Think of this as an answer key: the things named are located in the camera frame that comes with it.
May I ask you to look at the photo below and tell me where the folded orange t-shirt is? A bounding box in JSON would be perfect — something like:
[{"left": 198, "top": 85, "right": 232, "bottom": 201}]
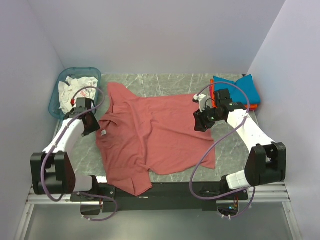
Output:
[{"left": 209, "top": 78, "right": 259, "bottom": 111}]

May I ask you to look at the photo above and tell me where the crumpled white t-shirt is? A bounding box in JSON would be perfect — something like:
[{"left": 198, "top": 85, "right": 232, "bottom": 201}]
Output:
[{"left": 58, "top": 76, "right": 98, "bottom": 115}]

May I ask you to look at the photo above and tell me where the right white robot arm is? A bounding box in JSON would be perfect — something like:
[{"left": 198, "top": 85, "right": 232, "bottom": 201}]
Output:
[{"left": 193, "top": 89, "right": 287, "bottom": 200}]

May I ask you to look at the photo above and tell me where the teal plastic bin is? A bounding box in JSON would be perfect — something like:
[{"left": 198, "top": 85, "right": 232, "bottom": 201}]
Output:
[{"left": 48, "top": 67, "right": 102, "bottom": 120}]

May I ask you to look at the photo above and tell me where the folded blue t-shirt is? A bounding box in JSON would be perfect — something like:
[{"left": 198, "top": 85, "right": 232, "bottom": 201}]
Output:
[{"left": 213, "top": 74, "right": 261, "bottom": 105}]

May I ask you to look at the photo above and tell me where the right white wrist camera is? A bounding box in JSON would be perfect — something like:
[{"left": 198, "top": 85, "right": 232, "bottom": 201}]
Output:
[{"left": 192, "top": 93, "right": 208, "bottom": 113}]

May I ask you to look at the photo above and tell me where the dusty red t-shirt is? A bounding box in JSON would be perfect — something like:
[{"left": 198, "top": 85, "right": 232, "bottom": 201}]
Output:
[{"left": 96, "top": 82, "right": 216, "bottom": 196}]

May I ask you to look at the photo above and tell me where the aluminium frame rail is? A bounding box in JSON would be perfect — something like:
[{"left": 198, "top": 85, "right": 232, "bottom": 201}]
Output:
[{"left": 13, "top": 182, "right": 83, "bottom": 240}]

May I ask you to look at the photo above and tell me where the black base beam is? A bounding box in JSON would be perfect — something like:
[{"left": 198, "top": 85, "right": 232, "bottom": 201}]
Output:
[{"left": 69, "top": 181, "right": 251, "bottom": 216}]

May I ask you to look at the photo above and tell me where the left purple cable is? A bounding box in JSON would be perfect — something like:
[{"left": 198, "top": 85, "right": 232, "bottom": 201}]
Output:
[{"left": 40, "top": 86, "right": 118, "bottom": 222}]

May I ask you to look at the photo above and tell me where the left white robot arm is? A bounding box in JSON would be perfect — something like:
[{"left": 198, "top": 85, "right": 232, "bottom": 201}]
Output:
[{"left": 30, "top": 97, "right": 100, "bottom": 201}]

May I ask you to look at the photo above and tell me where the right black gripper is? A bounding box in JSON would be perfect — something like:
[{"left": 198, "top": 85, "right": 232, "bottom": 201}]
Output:
[{"left": 193, "top": 104, "right": 224, "bottom": 133}]

